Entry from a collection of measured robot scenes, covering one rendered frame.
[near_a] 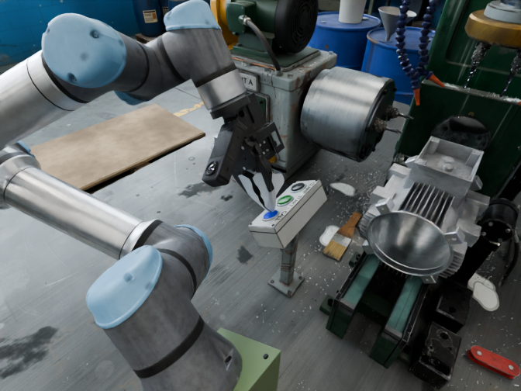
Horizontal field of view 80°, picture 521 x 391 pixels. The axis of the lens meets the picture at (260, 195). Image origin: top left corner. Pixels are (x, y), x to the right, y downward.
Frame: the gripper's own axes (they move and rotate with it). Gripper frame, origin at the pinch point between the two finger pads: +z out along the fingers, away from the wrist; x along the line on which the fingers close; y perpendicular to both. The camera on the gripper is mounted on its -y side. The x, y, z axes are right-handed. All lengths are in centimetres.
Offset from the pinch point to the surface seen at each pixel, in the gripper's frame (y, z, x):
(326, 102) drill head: 41.6, -7.3, 7.0
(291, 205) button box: 3.3, 1.7, -2.8
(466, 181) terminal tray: 21.2, 8.7, -27.2
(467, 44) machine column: 75, -5, -20
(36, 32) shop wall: 159, -192, 483
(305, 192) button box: 8.2, 1.7, -3.2
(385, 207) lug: 13.3, 8.8, -15.6
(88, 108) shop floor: 102, -60, 319
